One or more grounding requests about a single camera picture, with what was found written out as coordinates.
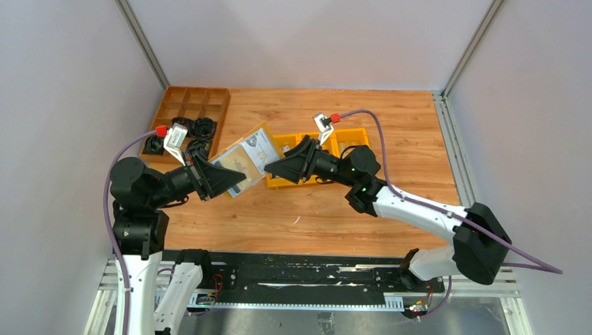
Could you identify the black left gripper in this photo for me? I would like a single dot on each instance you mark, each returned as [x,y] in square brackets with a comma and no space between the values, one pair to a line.
[206,177]

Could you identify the yellow leather card holder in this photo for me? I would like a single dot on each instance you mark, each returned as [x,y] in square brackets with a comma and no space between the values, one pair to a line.
[259,141]

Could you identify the right yellow bin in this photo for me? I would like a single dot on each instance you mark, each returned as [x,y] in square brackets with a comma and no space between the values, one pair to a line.
[343,138]

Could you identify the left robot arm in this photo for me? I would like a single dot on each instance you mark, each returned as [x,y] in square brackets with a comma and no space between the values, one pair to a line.
[140,224]

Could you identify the tan card holder in bin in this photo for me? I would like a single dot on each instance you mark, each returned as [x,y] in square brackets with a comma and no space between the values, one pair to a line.
[347,147]

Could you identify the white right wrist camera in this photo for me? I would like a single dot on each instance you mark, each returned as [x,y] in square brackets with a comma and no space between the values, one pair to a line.
[325,125]

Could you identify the rolled dark blue tie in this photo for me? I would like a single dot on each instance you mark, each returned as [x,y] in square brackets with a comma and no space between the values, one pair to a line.
[203,147]

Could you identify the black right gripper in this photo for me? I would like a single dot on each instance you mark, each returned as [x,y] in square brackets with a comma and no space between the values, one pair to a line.
[293,162]

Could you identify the gold credit card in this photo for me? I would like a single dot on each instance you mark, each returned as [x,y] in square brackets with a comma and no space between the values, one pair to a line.
[240,160]

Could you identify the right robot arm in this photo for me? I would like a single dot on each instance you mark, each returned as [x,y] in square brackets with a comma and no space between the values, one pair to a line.
[476,243]

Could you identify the wooden compartment tray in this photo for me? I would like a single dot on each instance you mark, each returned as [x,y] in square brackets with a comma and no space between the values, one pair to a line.
[193,103]

